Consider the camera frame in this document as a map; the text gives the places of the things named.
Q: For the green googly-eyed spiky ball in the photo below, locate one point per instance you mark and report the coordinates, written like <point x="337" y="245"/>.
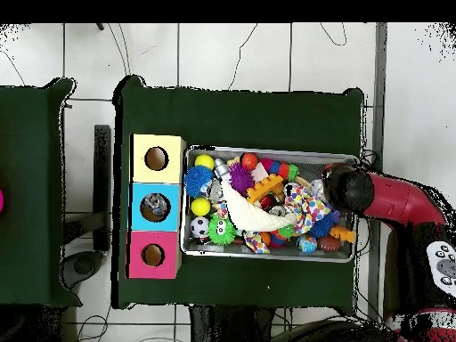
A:
<point x="222" y="228"/>

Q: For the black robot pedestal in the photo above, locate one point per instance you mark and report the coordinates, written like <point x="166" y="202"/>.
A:
<point x="228" y="328"/>

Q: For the small soccer ball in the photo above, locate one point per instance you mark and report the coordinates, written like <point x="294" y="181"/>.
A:
<point x="199" y="226"/>

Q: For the orange toy building block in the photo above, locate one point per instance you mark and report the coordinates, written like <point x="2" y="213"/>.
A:
<point x="265" y="189"/>

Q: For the wooden box with three holes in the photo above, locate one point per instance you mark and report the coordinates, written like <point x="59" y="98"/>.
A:
<point x="142" y="242"/>

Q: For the dark green table cloth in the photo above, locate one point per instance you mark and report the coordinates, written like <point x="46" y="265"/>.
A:
<point x="249" y="114"/>
<point x="32" y="199"/>

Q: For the orange ball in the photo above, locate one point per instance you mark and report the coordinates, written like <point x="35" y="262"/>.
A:
<point x="249" y="160"/>

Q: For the purple spiky ball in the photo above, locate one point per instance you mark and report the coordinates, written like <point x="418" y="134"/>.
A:
<point x="242" y="179"/>

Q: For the yellow ball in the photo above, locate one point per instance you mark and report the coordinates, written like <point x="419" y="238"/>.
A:
<point x="201" y="206"/>
<point x="204" y="161"/>

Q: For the large blue spiky ball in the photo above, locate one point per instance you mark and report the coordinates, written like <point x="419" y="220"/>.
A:
<point x="199" y="181"/>

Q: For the colourful patterned cloth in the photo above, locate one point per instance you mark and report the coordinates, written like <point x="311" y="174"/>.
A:
<point x="308" y="206"/>

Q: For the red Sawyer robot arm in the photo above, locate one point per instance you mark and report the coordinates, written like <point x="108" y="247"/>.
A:
<point x="399" y="199"/>

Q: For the shallow clear mesh bin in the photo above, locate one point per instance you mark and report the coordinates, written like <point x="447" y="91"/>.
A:
<point x="214" y="251"/>

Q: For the pink round object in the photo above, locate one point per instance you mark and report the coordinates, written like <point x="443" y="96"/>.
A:
<point x="1" y="201"/>

